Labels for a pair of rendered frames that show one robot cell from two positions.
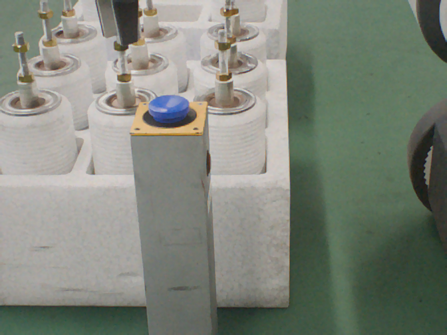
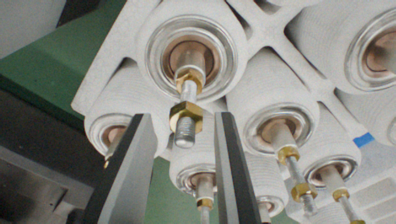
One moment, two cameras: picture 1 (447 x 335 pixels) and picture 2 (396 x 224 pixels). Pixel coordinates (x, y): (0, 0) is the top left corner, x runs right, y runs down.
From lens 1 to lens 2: 0.94 m
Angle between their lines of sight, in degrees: 46
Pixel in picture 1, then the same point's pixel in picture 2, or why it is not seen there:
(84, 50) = (381, 112)
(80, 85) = (323, 58)
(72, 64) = (358, 74)
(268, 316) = not seen: hidden behind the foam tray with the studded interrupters
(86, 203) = not seen: outside the picture
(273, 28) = (289, 213)
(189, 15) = (366, 196)
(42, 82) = (365, 9)
